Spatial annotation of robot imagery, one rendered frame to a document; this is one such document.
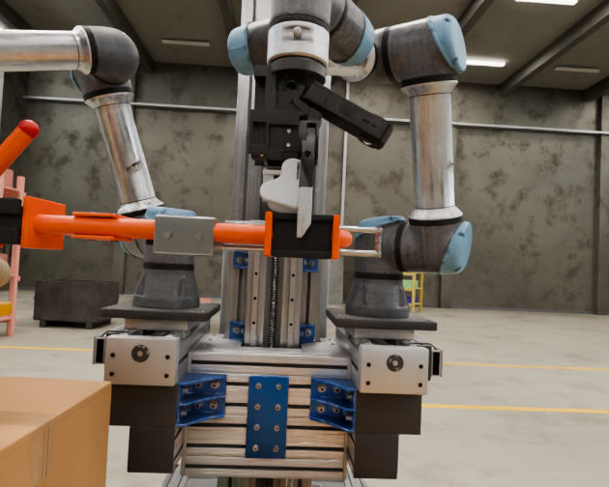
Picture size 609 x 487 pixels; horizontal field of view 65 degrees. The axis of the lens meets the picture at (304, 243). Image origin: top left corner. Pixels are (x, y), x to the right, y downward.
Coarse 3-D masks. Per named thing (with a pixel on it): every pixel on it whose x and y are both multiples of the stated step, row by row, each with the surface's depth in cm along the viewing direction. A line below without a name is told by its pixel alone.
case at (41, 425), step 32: (0, 384) 73; (32, 384) 74; (64, 384) 74; (96, 384) 75; (0, 416) 59; (32, 416) 59; (64, 416) 62; (96, 416) 72; (0, 448) 49; (32, 448) 55; (64, 448) 62; (96, 448) 72; (0, 480) 49; (32, 480) 55; (64, 480) 63; (96, 480) 73
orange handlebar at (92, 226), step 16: (48, 224) 55; (64, 224) 55; (80, 224) 55; (96, 224) 55; (112, 224) 55; (128, 224) 55; (144, 224) 55; (224, 224) 55; (240, 224) 56; (96, 240) 60; (112, 240) 56; (128, 240) 59; (224, 240) 55; (240, 240) 55; (256, 240) 55; (352, 240) 58
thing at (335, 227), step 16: (272, 224) 54; (288, 224) 55; (320, 224) 55; (336, 224) 54; (272, 240) 55; (288, 240) 55; (304, 240) 55; (320, 240) 55; (336, 240) 54; (272, 256) 58; (288, 256) 54; (304, 256) 54; (320, 256) 54; (336, 256) 54
